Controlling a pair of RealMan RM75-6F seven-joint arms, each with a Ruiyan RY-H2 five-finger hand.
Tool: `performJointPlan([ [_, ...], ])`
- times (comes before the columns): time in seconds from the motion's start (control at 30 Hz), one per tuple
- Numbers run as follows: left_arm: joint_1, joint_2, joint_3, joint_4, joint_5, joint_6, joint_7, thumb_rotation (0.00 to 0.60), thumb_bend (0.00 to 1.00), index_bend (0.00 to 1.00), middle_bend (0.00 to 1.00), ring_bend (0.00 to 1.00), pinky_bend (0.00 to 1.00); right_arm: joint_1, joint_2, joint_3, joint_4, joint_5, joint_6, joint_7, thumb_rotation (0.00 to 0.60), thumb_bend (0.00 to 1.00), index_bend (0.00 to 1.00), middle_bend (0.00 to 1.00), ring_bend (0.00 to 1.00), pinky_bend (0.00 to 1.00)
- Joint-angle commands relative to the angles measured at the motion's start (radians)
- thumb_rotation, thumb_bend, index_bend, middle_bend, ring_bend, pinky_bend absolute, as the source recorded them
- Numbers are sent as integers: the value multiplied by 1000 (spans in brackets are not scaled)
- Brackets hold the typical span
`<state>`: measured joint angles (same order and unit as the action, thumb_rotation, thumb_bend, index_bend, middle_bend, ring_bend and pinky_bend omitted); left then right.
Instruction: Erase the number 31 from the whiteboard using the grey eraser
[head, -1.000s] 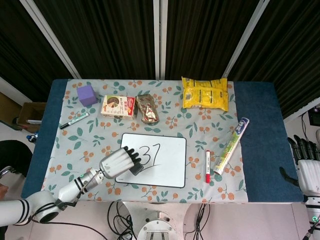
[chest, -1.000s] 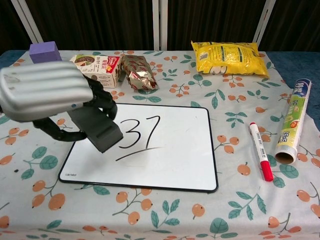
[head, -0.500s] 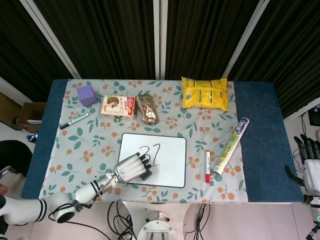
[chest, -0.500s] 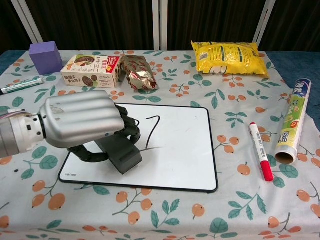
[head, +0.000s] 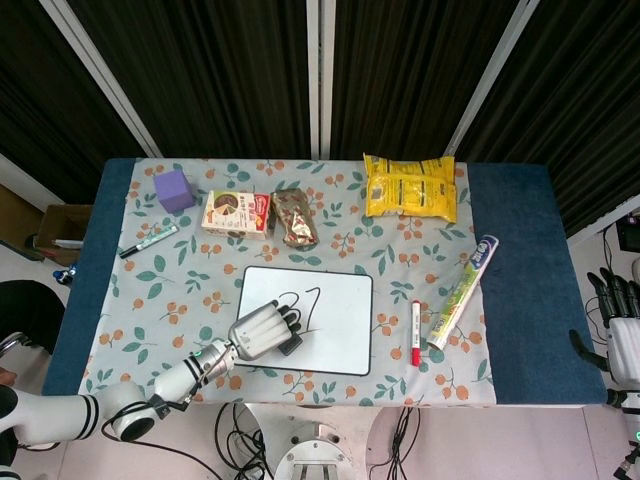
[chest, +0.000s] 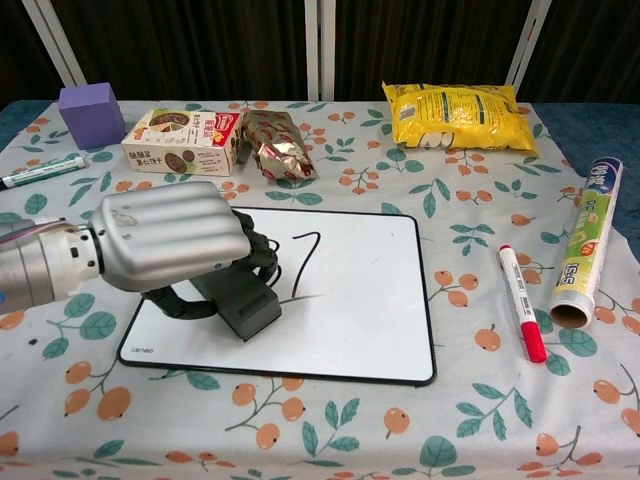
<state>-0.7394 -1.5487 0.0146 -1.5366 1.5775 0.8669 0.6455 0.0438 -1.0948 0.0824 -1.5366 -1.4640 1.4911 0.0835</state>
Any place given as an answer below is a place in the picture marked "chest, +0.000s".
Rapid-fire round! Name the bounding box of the red marker pen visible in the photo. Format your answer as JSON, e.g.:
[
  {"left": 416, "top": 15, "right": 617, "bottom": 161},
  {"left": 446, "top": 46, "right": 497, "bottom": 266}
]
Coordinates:
[{"left": 497, "top": 244, "right": 549, "bottom": 365}]

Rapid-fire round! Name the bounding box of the purple foam cube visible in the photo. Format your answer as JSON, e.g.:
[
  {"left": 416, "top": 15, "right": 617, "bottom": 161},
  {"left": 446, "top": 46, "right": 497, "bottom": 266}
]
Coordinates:
[{"left": 58, "top": 82, "right": 126, "bottom": 150}]

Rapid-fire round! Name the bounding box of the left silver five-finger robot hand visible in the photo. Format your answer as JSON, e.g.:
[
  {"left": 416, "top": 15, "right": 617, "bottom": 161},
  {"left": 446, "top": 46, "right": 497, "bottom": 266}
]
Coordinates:
[{"left": 87, "top": 180, "right": 282, "bottom": 321}]

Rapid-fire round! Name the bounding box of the cling film roll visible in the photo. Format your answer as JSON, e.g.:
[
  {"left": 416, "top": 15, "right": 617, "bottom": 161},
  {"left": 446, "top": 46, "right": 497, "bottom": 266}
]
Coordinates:
[{"left": 548, "top": 157, "right": 625, "bottom": 329}]

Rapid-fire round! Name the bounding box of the gold foil snack bag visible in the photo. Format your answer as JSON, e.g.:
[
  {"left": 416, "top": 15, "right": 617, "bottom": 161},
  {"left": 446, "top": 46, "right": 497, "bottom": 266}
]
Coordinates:
[{"left": 242, "top": 109, "right": 320, "bottom": 189}]

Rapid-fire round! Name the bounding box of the dark grey whiteboard eraser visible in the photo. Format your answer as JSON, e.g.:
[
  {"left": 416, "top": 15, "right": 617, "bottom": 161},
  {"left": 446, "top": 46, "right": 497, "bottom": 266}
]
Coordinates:
[{"left": 192, "top": 267, "right": 284, "bottom": 344}]

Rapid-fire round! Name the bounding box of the white metal frame post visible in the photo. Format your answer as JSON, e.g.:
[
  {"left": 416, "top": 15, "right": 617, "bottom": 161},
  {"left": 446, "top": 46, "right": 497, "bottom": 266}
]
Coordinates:
[
  {"left": 22, "top": 0, "right": 90, "bottom": 90},
  {"left": 504, "top": 0, "right": 552, "bottom": 87},
  {"left": 304, "top": 0, "right": 337, "bottom": 101}
]

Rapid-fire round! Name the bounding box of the green marker pen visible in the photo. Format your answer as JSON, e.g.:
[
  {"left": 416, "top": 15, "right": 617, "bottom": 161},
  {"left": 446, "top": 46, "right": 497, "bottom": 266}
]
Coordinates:
[{"left": 0, "top": 153, "right": 85, "bottom": 192}]

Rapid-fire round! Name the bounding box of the black pleated curtain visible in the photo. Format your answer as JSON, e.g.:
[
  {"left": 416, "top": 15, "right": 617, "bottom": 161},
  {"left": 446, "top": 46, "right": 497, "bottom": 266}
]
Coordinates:
[{"left": 0, "top": 0, "right": 640, "bottom": 109}]

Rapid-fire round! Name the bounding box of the white whiteboard with black frame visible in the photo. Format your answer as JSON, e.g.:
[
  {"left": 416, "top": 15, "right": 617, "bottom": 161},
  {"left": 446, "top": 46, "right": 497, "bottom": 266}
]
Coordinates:
[{"left": 117, "top": 205, "right": 437, "bottom": 385}]

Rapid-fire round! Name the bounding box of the cookie box with chocolate pictures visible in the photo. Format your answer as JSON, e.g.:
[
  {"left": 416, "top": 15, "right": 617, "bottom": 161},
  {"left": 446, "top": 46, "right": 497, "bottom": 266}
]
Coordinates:
[{"left": 120, "top": 109, "right": 245, "bottom": 178}]

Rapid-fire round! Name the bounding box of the yellow snack bag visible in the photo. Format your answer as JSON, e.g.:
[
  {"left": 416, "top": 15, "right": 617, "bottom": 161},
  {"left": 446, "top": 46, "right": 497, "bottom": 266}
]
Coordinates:
[{"left": 382, "top": 80, "right": 539, "bottom": 157}]

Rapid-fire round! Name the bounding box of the floral fruit-print tablecloth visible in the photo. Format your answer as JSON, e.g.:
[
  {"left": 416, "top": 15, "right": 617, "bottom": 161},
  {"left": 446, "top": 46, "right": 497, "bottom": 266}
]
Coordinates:
[{"left": 0, "top": 99, "right": 640, "bottom": 480}]

